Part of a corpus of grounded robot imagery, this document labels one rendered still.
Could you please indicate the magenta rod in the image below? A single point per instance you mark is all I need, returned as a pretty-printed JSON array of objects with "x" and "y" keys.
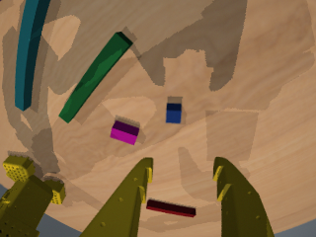
[{"x": 124, "y": 132}]

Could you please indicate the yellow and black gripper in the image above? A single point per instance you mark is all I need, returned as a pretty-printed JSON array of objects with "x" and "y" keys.
[{"x": 242, "y": 211}]

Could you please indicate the dark red rod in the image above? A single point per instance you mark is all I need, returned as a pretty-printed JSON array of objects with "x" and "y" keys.
[{"x": 170, "y": 208}]

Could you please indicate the turquoise rod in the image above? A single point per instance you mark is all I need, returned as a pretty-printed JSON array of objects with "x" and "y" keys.
[{"x": 28, "y": 45}]

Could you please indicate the green rod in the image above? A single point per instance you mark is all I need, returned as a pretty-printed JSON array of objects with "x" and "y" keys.
[{"x": 101, "y": 66}]

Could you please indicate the small blue cube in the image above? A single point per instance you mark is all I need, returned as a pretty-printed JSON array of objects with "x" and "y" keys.
[{"x": 173, "y": 113}]

